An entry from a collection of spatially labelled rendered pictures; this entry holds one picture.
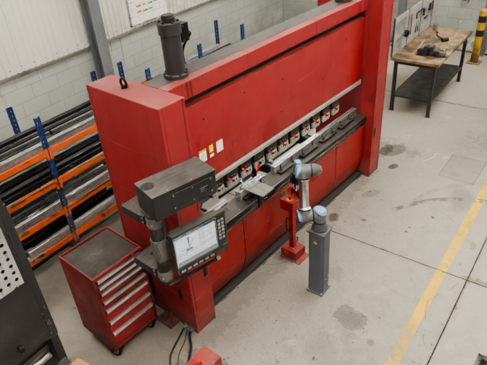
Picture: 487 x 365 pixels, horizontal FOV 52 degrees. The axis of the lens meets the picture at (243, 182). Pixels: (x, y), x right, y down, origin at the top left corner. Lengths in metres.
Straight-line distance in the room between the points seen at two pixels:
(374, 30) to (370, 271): 2.68
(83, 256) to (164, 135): 1.41
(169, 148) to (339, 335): 2.36
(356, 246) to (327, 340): 1.33
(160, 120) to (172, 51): 0.61
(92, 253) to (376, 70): 3.78
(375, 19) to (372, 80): 0.71
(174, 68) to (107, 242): 1.62
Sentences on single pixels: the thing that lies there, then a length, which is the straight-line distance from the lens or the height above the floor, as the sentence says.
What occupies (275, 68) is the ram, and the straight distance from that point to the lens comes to 4.70.
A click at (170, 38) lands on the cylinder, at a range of 3.80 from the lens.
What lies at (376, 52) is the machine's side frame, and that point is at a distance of 6.08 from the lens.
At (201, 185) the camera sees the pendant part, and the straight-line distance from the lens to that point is 3.33.
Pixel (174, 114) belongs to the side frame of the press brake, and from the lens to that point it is 3.55.
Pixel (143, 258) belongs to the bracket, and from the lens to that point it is 3.86.
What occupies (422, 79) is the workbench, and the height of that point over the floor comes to 0.28.
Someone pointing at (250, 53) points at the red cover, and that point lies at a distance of 4.34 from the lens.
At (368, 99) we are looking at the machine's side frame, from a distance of 6.33.
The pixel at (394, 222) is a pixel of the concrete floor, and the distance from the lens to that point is 6.06.
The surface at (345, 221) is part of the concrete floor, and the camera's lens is 6.01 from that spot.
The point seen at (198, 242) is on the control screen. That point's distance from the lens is 3.53.
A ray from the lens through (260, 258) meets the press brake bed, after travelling 5.43.
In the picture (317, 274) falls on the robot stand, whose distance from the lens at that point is 4.91.
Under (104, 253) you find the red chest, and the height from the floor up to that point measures 0.98.
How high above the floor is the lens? 3.71
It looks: 34 degrees down
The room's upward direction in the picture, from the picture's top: 5 degrees counter-clockwise
